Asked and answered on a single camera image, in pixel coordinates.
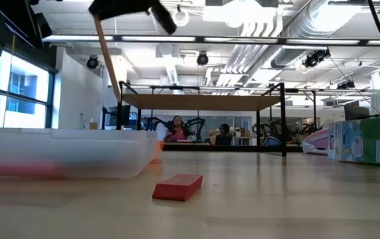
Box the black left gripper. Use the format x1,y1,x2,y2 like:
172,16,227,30
88,0,178,36

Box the orange pencil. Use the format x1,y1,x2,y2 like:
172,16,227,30
92,15,122,101

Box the clear plastic container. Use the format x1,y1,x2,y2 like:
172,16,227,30
0,127,160,180

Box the red eraser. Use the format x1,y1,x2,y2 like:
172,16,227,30
151,173,204,202

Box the green yellow crayon box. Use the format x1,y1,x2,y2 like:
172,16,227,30
327,115,380,167

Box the long ceiling light bar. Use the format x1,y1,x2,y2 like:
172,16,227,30
42,33,380,46

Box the black computer monitor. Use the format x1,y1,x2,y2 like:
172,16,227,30
343,100,371,121
105,104,132,127

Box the large window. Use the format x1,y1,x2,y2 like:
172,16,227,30
0,49,56,129

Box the person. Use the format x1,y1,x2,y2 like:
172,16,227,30
163,115,188,143
215,123,233,145

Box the blue white round object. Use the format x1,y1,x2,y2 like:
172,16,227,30
263,135,282,147

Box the silver ventilation duct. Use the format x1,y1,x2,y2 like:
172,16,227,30
269,0,370,69

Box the black aluminium table frame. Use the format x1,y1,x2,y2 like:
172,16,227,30
161,141,304,153

